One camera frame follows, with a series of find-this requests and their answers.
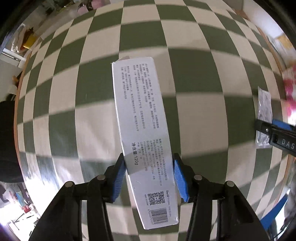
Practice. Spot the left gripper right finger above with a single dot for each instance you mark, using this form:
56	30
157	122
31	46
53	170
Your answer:
181	177

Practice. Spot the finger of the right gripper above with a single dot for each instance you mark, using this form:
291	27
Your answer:
283	125
266	128

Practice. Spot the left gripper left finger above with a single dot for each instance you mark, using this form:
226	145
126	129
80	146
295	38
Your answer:
117	176

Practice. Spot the clear plastic blister wrapper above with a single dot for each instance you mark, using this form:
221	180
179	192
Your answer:
264	113

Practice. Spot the white Doctor toothpaste box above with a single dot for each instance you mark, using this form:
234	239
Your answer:
145	141

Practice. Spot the pink floral paper bag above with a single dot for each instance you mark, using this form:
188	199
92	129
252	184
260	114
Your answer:
290	90

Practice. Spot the yellow snack bag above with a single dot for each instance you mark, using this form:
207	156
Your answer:
285	43

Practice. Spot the green white checkered tablecloth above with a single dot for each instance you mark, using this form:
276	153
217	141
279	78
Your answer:
148	79

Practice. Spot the black dining chair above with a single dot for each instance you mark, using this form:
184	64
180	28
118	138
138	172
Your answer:
10	168

